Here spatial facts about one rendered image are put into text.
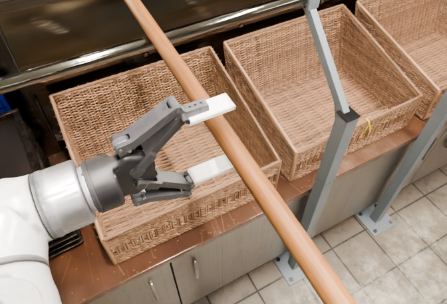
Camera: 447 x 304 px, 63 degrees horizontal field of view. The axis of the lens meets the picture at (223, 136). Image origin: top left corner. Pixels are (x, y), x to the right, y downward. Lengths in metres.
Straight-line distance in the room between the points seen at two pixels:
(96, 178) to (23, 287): 0.14
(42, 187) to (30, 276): 0.10
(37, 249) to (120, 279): 0.65
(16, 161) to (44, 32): 0.37
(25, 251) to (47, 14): 0.79
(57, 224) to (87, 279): 0.66
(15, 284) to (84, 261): 0.74
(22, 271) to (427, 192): 1.96
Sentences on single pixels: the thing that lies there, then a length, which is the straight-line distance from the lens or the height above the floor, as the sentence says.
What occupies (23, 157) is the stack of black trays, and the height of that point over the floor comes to 0.90.
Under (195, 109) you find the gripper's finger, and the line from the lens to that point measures 0.47.
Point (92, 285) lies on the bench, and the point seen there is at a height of 0.58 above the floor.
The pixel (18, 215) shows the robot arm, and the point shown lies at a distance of 0.49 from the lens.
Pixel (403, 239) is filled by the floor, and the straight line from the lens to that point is 1.96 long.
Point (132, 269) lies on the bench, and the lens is 1.13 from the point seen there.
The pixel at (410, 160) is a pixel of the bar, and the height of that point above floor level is 0.48.
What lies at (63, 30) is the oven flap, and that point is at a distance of 1.16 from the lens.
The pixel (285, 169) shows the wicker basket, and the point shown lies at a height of 0.61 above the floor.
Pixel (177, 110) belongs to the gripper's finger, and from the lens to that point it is 0.45.
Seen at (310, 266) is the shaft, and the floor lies 1.20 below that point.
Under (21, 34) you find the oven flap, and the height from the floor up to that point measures 1.04.
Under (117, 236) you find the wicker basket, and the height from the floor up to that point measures 0.72.
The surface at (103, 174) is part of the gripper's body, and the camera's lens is 0.49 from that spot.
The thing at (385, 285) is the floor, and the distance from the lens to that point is 1.83.
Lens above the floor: 1.60
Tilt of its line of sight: 49 degrees down
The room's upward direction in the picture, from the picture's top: straight up
